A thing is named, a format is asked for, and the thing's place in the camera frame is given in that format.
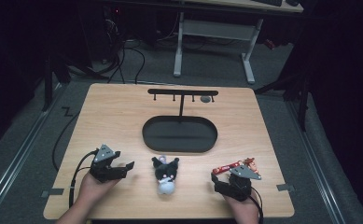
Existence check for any person's left hand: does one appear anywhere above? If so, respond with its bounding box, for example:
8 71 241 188
77 172 121 207

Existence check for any right hand-held gripper cable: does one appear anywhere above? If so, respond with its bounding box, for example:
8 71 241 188
249 186 265 224

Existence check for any left hand-held gripper cable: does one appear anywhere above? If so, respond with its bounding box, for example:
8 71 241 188
68 148 100 209

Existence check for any person's right hand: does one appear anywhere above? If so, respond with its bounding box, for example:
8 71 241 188
223 186 260 218

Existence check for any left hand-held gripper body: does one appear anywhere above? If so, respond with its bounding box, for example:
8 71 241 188
90 143 121 183

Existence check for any black floor cable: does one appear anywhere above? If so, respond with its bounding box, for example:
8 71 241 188
51 110 81 172

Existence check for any hand-held gripper cable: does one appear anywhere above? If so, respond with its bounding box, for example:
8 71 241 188
249 186 265 224
68 148 100 209

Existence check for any white metal frame desk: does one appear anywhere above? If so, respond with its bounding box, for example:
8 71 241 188
173 0 304 85

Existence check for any black metal stand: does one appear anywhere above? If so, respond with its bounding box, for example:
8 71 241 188
254 69 312 133
41 54 73 113

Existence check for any metal floor rail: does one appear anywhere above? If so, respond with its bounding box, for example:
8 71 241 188
0 82 63 220
286 100 347 224

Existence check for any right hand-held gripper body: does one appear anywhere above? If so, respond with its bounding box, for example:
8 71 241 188
220 164 262 203

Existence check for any black and white plush keychain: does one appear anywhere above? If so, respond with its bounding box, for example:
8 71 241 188
151 154 181 196

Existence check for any bundle of black floor cables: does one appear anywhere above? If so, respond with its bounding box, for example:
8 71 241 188
103 34 147 85

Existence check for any grey tape piece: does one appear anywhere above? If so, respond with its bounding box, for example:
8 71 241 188
276 183 296 192
40 188 65 199

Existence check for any red strap keychain with figure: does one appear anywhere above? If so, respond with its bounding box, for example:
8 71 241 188
212 157 260 175

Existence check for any small red object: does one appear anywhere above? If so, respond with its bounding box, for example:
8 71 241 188
264 38 277 51

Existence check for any dark computer tower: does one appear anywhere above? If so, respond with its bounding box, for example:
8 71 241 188
102 5 125 64

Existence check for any black hook rack with tray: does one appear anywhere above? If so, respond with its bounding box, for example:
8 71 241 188
142 88 219 154

